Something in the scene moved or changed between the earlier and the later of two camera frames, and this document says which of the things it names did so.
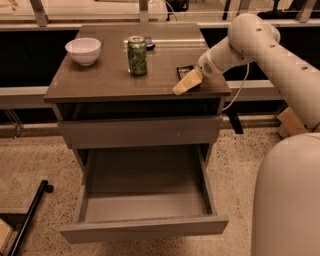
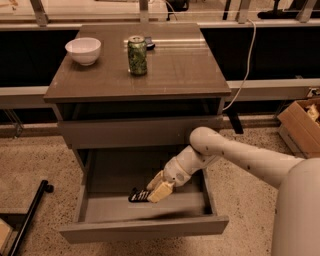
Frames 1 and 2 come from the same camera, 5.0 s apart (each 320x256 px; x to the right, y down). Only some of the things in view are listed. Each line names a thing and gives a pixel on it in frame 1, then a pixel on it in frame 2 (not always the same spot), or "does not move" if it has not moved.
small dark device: x=148 y=42 does not move
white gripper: x=207 y=67 → x=175 y=172
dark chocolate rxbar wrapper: x=182 y=70 → x=137 y=195
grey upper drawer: x=141 y=131 does not move
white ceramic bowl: x=84 y=50 does not move
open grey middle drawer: x=144 y=192 does not move
